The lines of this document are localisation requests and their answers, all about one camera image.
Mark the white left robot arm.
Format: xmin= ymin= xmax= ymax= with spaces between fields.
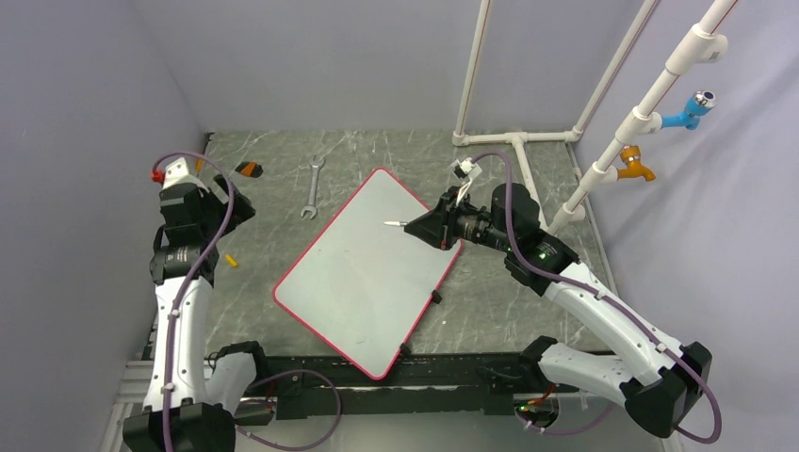
xmin=122 ymin=170 xmax=271 ymax=451

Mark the silver wrench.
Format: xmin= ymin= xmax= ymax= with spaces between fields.
xmin=301 ymin=155 xmax=325 ymax=219

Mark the orange black tool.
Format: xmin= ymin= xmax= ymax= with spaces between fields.
xmin=235 ymin=161 xmax=264 ymax=178

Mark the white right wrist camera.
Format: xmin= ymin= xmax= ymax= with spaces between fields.
xmin=450 ymin=157 xmax=482 ymax=205

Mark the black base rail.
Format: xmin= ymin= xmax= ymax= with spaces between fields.
xmin=234 ymin=352 xmax=576 ymax=427

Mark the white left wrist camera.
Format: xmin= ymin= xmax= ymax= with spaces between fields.
xmin=151 ymin=157 xmax=208 ymax=191

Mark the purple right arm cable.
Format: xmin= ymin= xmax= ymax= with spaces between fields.
xmin=471 ymin=151 xmax=724 ymax=445

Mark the orange faucet valve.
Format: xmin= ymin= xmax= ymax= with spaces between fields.
xmin=617 ymin=145 xmax=656 ymax=182

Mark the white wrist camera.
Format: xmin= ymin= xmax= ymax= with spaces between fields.
xmin=151 ymin=157 xmax=208 ymax=191
xmin=450 ymin=157 xmax=482 ymax=205

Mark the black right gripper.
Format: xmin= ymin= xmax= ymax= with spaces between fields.
xmin=405 ymin=186 xmax=515 ymax=253

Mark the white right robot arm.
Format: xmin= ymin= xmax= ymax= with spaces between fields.
xmin=401 ymin=183 xmax=712 ymax=438

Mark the white PVC pipe frame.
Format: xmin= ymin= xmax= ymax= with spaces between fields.
xmin=451 ymin=0 xmax=739 ymax=247

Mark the blue faucet valve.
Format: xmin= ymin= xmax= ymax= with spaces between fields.
xmin=660 ymin=90 xmax=717 ymax=131

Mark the red-framed whiteboard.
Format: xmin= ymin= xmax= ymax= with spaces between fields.
xmin=272 ymin=168 xmax=463 ymax=380

